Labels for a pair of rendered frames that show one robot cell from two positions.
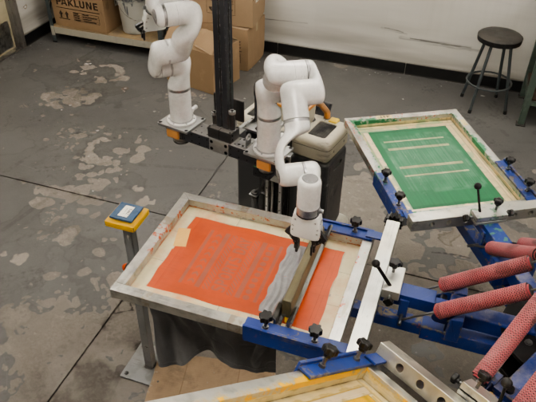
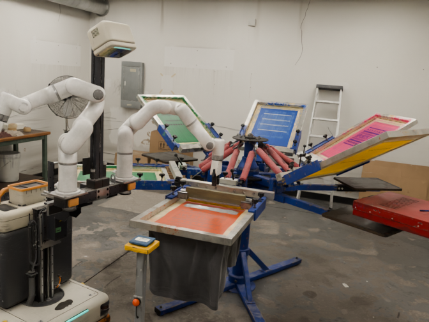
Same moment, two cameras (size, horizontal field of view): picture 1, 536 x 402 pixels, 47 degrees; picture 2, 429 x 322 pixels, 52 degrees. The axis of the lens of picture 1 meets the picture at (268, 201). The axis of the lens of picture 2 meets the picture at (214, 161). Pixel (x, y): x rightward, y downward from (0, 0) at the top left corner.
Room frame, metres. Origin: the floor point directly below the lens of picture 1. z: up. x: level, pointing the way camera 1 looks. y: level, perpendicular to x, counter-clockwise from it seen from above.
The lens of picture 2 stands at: (1.60, 2.61, 1.80)
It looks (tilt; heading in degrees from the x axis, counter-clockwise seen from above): 11 degrees down; 269
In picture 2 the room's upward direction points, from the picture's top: 4 degrees clockwise
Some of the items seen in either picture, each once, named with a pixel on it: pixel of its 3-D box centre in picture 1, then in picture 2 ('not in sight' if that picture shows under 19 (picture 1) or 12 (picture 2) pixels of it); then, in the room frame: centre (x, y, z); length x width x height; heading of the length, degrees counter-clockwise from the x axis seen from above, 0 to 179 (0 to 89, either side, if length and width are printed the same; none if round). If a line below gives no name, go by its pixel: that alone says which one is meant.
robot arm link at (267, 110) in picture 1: (271, 97); (125, 140); (2.12, -0.01, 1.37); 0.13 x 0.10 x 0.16; 103
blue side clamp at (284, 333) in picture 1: (289, 339); (256, 208); (1.28, -0.08, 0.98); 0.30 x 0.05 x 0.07; 71
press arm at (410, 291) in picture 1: (407, 295); not in sight; (1.44, -0.47, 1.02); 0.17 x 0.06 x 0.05; 71
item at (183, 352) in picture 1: (214, 345); (230, 257); (1.44, 0.18, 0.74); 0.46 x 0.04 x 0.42; 71
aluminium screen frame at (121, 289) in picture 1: (249, 265); (203, 212); (1.61, 0.06, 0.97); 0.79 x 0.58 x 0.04; 71
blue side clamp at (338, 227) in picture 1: (333, 231); (177, 195); (1.80, -0.25, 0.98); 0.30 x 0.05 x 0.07; 71
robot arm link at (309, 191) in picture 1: (309, 183); (212, 145); (1.59, -0.13, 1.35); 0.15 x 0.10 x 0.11; 13
